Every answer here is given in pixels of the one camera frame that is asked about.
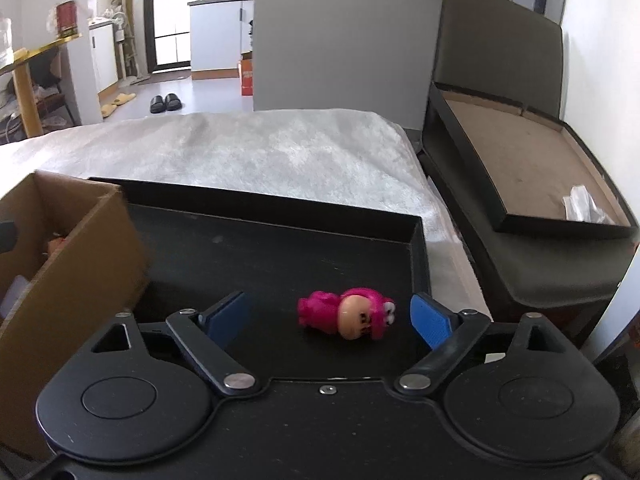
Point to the clear plastic bag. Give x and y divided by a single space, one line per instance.
585 207

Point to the orange carton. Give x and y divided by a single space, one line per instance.
247 77

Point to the black tray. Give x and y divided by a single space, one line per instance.
280 255

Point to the black slipper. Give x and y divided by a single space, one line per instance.
173 102
157 104

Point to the white kitchen counter cabinet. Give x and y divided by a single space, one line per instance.
220 35

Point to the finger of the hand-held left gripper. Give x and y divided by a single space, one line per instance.
7 236

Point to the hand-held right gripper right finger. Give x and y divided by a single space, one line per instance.
430 320

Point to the yellow slipper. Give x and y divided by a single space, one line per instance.
123 98
109 110

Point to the brown cardboard box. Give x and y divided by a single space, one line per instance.
75 285

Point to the dark sofa bed storage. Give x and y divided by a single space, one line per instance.
500 160

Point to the black framed glass door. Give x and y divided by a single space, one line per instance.
170 20

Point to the gold edged table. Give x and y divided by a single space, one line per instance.
30 90

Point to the white side cabinet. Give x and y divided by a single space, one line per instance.
104 57

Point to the purple grey cube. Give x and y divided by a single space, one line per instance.
12 297

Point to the pink toy figure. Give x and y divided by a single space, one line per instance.
345 312

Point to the red tin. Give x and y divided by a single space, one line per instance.
66 17

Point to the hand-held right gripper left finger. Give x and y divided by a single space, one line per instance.
227 317

